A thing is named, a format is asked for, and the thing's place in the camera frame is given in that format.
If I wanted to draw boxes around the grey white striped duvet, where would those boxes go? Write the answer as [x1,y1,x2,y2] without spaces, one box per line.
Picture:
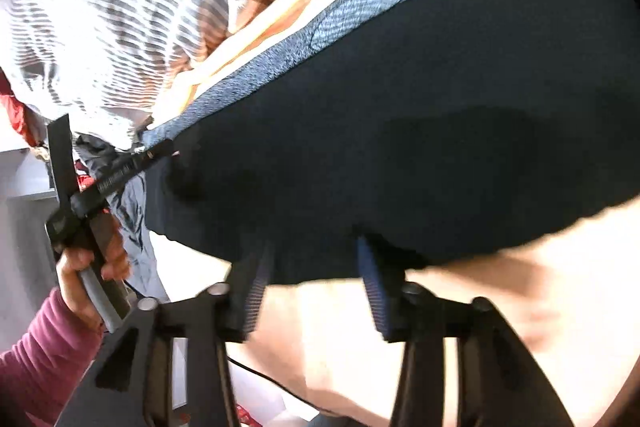
[0,0,436,135]

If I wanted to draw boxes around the peach bed blanket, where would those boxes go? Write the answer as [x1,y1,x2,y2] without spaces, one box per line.
[150,0,640,427]

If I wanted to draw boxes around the person's left hand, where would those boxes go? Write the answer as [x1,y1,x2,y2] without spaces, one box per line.
[55,218,134,333]

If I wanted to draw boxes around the dark grey garment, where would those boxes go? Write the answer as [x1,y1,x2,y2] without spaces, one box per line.
[74,133,168,300]

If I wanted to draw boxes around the person's left forearm pink sleeve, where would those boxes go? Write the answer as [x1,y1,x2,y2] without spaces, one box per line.
[0,287,107,427]

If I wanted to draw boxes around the red cloth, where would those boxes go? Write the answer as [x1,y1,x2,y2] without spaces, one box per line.
[0,69,41,148]

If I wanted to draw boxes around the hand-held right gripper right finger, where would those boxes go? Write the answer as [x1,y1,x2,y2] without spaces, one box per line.
[356,234,576,427]

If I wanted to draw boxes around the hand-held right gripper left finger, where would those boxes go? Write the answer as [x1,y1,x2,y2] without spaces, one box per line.
[55,243,277,427]

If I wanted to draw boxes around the black pants blue patterned waistband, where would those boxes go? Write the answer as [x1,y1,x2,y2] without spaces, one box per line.
[141,0,640,287]

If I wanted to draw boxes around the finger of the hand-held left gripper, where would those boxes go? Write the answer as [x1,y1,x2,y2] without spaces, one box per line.
[70,141,176,214]

